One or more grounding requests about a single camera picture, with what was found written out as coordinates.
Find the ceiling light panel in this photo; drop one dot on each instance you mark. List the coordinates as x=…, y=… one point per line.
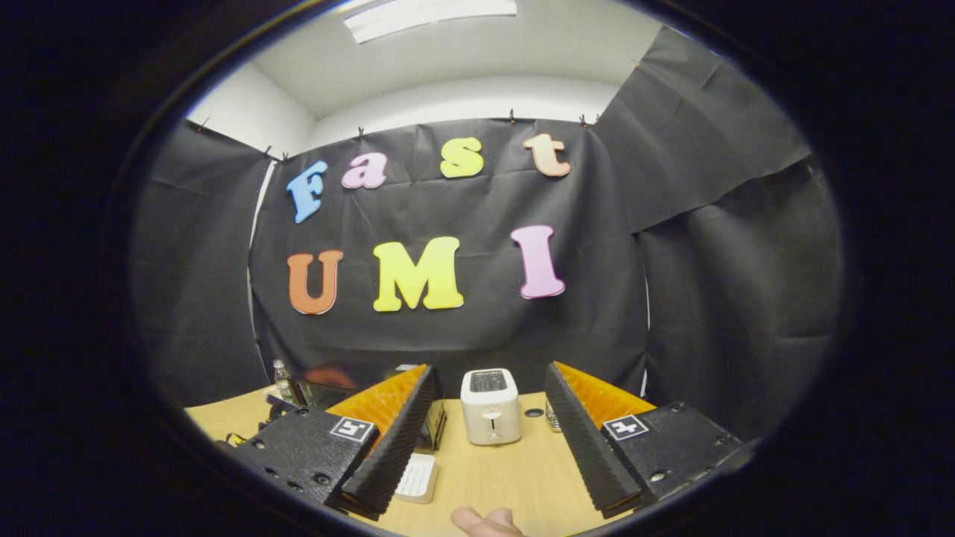
x=429, y=16

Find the white rectangular tray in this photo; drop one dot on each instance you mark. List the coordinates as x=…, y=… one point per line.
x=418, y=477

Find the black electric oven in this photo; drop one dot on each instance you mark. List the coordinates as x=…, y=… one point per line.
x=328, y=395

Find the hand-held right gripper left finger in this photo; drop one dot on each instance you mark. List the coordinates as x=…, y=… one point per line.
x=403, y=440

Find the white toaster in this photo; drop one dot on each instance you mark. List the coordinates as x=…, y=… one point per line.
x=490, y=410

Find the clear plastic water bottle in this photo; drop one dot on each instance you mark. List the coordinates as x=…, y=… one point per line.
x=282, y=382

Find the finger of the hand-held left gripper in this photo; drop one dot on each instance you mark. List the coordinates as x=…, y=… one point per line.
x=282, y=407

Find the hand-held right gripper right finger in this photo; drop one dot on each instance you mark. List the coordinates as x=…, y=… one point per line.
x=586, y=440

